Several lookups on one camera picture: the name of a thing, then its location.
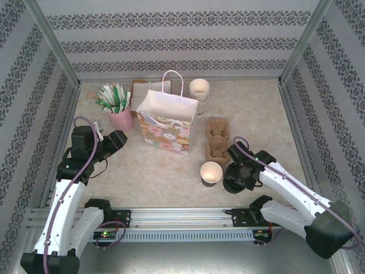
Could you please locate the wooden stir stick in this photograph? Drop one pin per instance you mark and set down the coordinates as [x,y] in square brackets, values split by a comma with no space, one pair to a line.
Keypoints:
[92,96]

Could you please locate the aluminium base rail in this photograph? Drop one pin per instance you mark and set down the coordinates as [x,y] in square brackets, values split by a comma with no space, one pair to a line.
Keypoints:
[176,217]

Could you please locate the aluminium back frame rail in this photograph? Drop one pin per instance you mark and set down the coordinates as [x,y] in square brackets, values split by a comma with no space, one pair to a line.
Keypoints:
[228,79]

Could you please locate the white paper napkin stack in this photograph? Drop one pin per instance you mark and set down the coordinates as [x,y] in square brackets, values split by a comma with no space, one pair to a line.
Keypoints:
[141,94]

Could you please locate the pink straw holder cup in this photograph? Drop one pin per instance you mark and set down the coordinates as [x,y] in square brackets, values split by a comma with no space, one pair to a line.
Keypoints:
[122,121]

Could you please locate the black plastic cup lid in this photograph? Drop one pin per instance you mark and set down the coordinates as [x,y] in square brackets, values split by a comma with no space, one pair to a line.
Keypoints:
[232,189]

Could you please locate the white wrapped straw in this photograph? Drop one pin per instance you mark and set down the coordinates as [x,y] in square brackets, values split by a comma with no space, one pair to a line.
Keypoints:
[107,98]
[110,92]

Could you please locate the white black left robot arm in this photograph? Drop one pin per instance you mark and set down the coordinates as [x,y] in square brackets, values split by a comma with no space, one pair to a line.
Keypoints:
[65,205]

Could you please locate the aluminium side frame rail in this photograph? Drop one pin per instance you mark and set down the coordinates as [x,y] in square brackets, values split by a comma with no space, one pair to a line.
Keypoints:
[296,128]
[67,114]

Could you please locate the animal print paper gift bag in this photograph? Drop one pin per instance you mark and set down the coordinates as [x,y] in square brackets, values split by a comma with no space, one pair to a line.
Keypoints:
[165,137]

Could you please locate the small circuit board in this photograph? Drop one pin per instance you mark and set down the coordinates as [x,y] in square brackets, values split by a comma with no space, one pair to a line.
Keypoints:
[105,235]
[262,234]

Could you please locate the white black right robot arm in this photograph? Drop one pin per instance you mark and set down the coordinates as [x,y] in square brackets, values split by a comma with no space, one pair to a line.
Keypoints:
[291,182]

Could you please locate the brown cardboard napkin box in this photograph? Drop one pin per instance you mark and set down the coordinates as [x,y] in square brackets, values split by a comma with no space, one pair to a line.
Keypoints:
[139,81]

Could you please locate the dark takeout coffee cup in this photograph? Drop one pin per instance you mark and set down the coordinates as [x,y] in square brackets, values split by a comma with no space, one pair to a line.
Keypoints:
[211,172]

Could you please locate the brown cardboard cup carrier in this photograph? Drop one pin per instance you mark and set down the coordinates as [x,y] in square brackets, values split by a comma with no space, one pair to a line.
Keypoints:
[216,151]

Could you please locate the aluminium frame post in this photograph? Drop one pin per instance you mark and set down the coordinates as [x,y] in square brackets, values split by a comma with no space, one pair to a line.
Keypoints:
[51,40]
[305,40]

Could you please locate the stack of white paper cups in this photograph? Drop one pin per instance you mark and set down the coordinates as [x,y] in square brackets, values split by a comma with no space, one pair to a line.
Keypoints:
[199,87]

